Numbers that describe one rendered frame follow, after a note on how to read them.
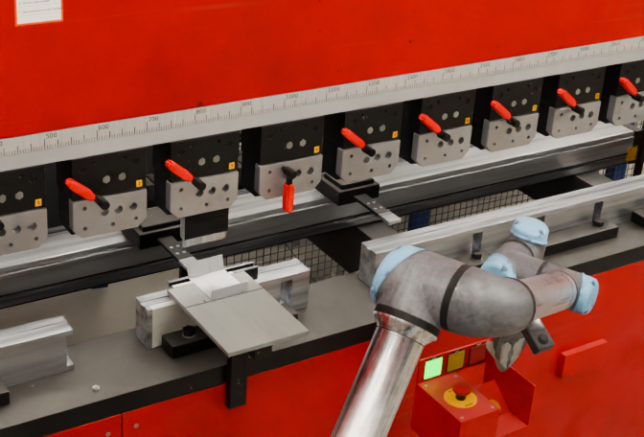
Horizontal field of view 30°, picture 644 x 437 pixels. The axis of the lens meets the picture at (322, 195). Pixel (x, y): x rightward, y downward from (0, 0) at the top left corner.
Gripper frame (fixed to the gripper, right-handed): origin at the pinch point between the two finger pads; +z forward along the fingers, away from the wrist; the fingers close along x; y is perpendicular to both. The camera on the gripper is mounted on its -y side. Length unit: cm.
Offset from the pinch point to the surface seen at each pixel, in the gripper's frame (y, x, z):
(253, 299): 26, 49, -14
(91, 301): 185, 17, 100
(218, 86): 39, 54, -57
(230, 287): 30, 52, -15
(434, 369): 9.8, 11.0, 4.0
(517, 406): -2.1, -4.4, 10.5
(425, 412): 5.7, 15.2, 11.4
